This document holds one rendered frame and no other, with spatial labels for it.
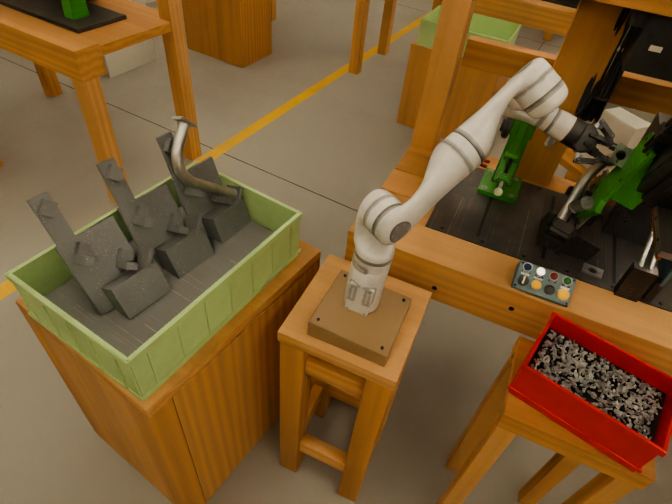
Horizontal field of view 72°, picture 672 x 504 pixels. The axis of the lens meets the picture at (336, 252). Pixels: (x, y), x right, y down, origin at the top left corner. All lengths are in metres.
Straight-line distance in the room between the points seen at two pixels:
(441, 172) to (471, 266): 0.46
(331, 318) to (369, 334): 0.10
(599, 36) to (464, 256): 0.74
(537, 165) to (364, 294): 0.93
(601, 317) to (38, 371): 2.10
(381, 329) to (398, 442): 0.93
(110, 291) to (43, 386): 1.12
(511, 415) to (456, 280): 0.39
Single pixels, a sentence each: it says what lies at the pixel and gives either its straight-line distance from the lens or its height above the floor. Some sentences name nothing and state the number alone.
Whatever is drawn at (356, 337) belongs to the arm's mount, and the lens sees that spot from 1.14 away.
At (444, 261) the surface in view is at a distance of 1.37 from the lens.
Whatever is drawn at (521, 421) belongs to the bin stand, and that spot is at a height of 0.80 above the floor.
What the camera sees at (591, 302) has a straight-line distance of 1.45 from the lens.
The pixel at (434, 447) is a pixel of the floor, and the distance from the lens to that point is 2.06.
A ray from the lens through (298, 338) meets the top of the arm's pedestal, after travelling 1.18.
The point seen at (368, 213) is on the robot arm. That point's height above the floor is 1.20.
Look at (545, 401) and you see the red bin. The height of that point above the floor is 0.85.
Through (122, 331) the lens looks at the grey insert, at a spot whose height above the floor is 0.85.
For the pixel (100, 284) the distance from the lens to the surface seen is 1.29.
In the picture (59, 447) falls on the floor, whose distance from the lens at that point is 2.15.
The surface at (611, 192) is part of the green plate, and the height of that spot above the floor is 1.14.
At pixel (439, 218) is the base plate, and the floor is 0.90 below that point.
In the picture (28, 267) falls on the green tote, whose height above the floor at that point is 0.95.
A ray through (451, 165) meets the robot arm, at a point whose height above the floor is 1.30.
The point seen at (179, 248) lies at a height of 0.92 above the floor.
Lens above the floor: 1.82
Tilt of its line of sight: 44 degrees down
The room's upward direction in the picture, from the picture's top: 7 degrees clockwise
